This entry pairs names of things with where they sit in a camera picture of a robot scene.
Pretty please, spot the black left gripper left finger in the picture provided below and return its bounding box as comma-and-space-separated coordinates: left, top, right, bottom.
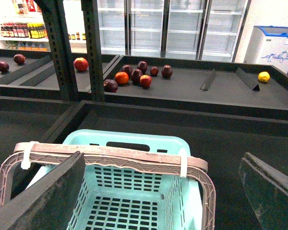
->
0, 151, 85, 230

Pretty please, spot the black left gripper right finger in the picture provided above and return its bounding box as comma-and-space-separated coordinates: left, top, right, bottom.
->
239, 152, 288, 230

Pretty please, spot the red yellow apple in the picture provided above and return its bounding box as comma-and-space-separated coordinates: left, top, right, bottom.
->
74, 57, 88, 72

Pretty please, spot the dark red apple front left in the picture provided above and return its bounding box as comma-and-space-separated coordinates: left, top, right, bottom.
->
103, 79, 119, 92

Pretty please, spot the dark red apple centre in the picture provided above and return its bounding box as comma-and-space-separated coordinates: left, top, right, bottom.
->
131, 69, 143, 84

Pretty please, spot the dark red apple back left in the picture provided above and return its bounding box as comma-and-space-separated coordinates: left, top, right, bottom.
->
121, 65, 133, 78

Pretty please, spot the red orange apple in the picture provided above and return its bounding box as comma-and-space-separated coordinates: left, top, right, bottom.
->
140, 75, 152, 88

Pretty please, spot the dark red apple right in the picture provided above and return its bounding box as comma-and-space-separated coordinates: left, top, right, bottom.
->
161, 65, 173, 79

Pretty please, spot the dark red apple back top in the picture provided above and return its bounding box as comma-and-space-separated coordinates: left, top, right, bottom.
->
137, 61, 148, 74

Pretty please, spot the small dark red apple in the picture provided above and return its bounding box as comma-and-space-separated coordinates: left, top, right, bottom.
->
150, 67, 159, 77

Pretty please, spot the white zip tie left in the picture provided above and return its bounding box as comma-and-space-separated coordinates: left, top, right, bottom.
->
21, 141, 39, 170

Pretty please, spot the white zip tie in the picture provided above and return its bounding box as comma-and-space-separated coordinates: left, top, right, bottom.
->
179, 149, 188, 178
21, 141, 39, 170

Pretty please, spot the white zip tie right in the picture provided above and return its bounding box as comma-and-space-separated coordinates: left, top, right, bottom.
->
179, 149, 188, 178

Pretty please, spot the yellow lemon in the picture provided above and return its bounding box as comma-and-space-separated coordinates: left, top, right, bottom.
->
258, 71, 270, 83

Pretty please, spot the black divider strip left tray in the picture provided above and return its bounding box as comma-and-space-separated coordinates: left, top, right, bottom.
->
0, 56, 53, 85

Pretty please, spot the dark plum far left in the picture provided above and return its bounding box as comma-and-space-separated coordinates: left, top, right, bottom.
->
0, 61, 10, 73

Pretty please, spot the dark plum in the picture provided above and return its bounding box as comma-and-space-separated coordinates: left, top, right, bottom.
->
13, 54, 25, 65
0, 61, 10, 73

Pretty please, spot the orange fruit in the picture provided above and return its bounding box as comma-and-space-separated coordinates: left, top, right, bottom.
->
114, 71, 129, 85

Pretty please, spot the dark plum back left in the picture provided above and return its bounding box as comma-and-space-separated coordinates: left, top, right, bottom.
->
13, 54, 25, 65

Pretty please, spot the white blue chest freezer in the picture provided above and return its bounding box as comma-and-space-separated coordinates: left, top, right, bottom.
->
244, 26, 288, 73

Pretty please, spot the shelf with sauce bottles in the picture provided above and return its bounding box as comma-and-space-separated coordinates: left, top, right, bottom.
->
0, 0, 86, 53

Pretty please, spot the glass door refrigerator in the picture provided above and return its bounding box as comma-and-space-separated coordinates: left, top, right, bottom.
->
98, 0, 250, 62

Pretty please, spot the black metal upright post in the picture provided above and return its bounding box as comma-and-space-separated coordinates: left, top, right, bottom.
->
81, 0, 105, 102
36, 0, 78, 101

